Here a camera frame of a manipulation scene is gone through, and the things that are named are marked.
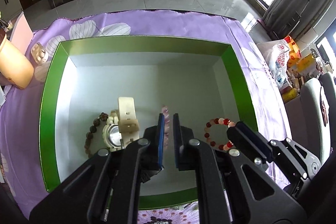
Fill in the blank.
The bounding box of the red and pink bead bracelet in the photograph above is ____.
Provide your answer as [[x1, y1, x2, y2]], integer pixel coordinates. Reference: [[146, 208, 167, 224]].
[[203, 117, 237, 151]]

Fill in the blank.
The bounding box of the cream white wristwatch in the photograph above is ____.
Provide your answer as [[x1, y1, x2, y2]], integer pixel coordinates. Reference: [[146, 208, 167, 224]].
[[102, 97, 139, 152]]

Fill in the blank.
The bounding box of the brown wooden bead bracelet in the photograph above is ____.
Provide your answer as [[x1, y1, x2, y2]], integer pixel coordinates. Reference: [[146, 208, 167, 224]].
[[83, 112, 109, 159]]

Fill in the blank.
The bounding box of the pink crystal bead bracelet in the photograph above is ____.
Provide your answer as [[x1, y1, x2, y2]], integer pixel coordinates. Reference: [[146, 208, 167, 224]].
[[160, 105, 172, 148]]

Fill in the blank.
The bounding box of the grey chair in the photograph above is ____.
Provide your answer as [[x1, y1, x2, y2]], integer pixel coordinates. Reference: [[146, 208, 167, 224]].
[[300, 78, 335, 164]]

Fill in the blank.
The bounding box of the green cardboard box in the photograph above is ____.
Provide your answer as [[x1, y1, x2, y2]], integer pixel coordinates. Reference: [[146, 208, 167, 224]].
[[39, 36, 261, 192]]

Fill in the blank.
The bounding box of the white plastic shopping bag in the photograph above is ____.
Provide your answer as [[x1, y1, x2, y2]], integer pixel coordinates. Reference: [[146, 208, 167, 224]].
[[257, 39, 290, 89]]

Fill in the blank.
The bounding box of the yellow red gift bag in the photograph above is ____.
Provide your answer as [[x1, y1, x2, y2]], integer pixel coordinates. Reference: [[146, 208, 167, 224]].
[[284, 35, 301, 68]]

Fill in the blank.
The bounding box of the purple floral tablecloth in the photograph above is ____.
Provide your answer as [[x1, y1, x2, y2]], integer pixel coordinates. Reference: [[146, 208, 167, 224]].
[[1, 10, 291, 217]]

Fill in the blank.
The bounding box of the cream bottle with brown cap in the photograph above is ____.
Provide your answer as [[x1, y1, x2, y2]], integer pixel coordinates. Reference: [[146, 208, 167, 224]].
[[1, 28, 34, 89]]

